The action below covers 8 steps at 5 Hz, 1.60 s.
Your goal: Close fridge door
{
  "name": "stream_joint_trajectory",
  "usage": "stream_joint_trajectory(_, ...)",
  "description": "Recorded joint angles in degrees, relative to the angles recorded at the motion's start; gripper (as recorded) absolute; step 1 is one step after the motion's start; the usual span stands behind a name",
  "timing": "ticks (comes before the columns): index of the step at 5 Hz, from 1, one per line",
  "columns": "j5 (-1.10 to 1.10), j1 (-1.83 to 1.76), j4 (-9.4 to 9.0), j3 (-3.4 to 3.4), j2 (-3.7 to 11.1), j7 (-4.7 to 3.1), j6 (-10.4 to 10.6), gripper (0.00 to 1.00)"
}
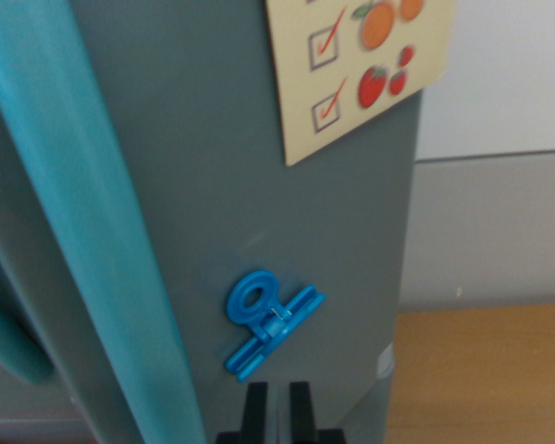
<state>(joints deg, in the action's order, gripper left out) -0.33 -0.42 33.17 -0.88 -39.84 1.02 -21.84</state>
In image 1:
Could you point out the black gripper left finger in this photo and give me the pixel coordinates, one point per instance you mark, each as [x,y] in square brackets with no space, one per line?
[256,416]

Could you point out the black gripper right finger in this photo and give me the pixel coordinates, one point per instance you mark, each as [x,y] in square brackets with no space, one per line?
[303,416]

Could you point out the blue clip without note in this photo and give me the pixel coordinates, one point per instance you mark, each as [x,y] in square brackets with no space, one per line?
[277,330]

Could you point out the yellow fruit checklist note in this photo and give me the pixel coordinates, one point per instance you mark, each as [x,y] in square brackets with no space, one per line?
[300,125]

